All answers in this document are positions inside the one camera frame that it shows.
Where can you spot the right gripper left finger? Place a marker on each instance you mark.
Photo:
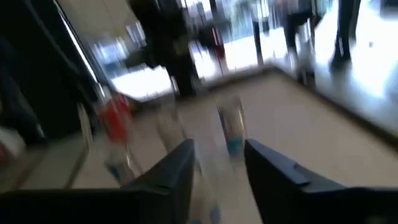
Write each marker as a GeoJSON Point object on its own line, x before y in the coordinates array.
{"type": "Point", "coordinates": [155, 193]}

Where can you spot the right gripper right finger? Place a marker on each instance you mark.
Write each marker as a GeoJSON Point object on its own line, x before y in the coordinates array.
{"type": "Point", "coordinates": [295, 199]}

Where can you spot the blue silver Red Bull can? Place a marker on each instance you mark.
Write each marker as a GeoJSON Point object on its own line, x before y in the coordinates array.
{"type": "Point", "coordinates": [232, 130]}
{"type": "Point", "coordinates": [119, 165]}

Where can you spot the white and blue soda can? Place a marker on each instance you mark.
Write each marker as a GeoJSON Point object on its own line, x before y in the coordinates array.
{"type": "Point", "coordinates": [214, 215]}

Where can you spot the red Fanta soda can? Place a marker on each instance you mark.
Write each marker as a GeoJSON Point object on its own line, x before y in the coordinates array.
{"type": "Point", "coordinates": [115, 121]}

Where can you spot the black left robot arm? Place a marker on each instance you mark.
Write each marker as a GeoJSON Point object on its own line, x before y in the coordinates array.
{"type": "Point", "coordinates": [177, 62]}

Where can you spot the black floor stand foot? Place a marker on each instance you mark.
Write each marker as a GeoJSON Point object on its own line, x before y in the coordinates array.
{"type": "Point", "coordinates": [345, 31]}

